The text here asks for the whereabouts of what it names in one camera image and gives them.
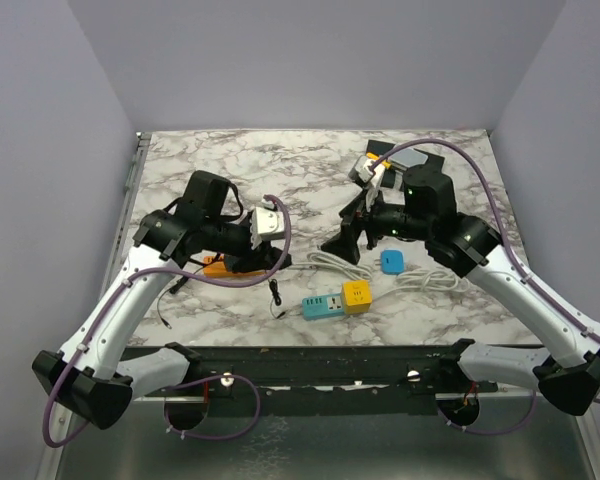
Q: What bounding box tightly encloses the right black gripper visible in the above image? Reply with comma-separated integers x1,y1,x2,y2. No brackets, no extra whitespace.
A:
321,183,432,263

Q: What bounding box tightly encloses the orange power strip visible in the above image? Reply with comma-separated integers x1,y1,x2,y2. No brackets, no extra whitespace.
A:
202,256,265,279

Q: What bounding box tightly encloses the blue charger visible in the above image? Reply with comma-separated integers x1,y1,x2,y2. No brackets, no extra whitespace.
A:
380,249,405,275

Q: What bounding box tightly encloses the yellow cube socket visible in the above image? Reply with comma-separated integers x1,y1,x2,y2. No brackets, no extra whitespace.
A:
341,279,372,315

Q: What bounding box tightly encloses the teal power strip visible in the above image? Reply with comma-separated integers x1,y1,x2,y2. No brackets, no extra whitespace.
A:
301,294,345,321

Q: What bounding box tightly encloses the black power adapter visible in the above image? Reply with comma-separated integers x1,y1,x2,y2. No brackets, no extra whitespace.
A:
155,254,216,330

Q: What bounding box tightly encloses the white teal-strip cable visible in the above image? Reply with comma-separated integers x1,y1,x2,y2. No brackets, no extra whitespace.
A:
372,267,471,301

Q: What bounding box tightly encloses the black plug adapter with cable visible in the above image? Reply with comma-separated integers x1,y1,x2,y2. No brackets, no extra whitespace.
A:
268,279,286,320

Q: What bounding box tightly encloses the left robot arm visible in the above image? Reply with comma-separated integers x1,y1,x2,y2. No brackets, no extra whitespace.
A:
32,170,291,430

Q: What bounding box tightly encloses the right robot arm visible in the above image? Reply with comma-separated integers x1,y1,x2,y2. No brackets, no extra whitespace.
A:
320,165,600,416

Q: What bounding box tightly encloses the black mat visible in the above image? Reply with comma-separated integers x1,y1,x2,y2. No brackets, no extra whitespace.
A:
366,140,445,191

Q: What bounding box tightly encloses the grey rectangular box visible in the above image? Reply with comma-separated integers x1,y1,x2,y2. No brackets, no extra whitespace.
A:
389,148,428,171

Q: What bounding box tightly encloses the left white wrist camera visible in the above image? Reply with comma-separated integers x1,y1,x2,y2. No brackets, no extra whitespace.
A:
250,196,286,249

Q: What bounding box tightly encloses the yellow handled screwdriver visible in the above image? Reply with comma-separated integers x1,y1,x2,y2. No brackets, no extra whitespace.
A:
366,152,391,169

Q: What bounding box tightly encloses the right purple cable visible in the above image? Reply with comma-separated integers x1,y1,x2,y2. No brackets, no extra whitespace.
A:
367,138,600,436

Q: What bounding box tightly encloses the aluminium frame rail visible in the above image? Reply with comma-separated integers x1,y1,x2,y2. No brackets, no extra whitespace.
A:
57,355,589,402

